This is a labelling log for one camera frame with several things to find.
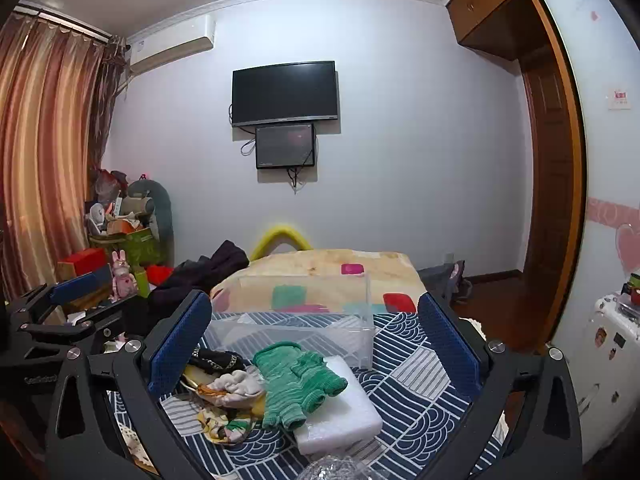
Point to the red plastic bag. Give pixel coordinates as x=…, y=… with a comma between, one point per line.
x=110, y=185

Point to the red cloth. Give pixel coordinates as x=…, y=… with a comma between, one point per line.
x=160, y=274

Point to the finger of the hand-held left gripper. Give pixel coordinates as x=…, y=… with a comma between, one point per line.
x=82, y=285
x=95, y=321

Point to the grey plush toy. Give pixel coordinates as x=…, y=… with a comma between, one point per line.
x=96, y=217

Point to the white wardrobe sliding door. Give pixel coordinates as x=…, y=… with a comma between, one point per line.
x=600, y=170

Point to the pink rabbit toy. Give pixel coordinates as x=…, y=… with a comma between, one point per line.
x=122, y=280

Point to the white foam block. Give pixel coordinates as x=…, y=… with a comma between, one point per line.
x=345, y=420

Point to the black gold patterned cloth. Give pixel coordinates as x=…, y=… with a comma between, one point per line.
x=215, y=359

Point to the grey bag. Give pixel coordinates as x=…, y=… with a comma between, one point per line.
x=445, y=280

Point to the black wall television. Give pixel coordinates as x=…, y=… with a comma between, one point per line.
x=285, y=92

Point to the wooden overhead cabinet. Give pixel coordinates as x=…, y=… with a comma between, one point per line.
x=490, y=5

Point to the blue white patterned tablecloth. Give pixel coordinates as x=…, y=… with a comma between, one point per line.
x=415, y=410

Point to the striped brown curtain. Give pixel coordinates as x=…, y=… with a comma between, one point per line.
x=45, y=135

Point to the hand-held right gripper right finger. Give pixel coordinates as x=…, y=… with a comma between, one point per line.
x=445, y=340

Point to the brown wooden door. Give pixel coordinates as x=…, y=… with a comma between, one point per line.
x=547, y=185

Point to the white cabinet with stickers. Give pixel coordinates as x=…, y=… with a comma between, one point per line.
x=605, y=385

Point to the small black wall monitor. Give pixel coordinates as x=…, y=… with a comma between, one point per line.
x=285, y=146

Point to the red white notice sticker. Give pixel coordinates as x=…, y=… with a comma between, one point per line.
x=620, y=98

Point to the clear plastic storage box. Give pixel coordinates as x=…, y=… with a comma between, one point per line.
x=300, y=332

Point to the red box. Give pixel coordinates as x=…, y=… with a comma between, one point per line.
x=82, y=260

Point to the floral fabric scrunchie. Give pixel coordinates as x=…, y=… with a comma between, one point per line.
x=220, y=427

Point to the beige printed blanket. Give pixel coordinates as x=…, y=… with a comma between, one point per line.
x=310, y=265

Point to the beige soft cloth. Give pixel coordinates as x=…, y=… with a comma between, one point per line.
x=235, y=385

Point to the yellow green tube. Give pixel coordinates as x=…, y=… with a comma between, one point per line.
x=141, y=282

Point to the green knitted sweater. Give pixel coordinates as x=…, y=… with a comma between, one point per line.
x=285, y=385

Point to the green cardboard box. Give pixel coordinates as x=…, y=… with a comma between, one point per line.
x=135, y=250

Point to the pile of black clothes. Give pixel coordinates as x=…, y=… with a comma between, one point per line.
x=200, y=275

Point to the small clear box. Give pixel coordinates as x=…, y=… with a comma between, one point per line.
x=631, y=306

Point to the clear bubble wrap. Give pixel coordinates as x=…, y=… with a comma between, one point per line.
x=340, y=470

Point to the yellow curved foam tube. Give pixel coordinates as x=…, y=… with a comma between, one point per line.
x=282, y=232

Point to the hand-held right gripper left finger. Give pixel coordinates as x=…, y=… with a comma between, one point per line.
x=180, y=340

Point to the white air conditioner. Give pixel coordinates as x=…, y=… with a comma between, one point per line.
x=170, y=45

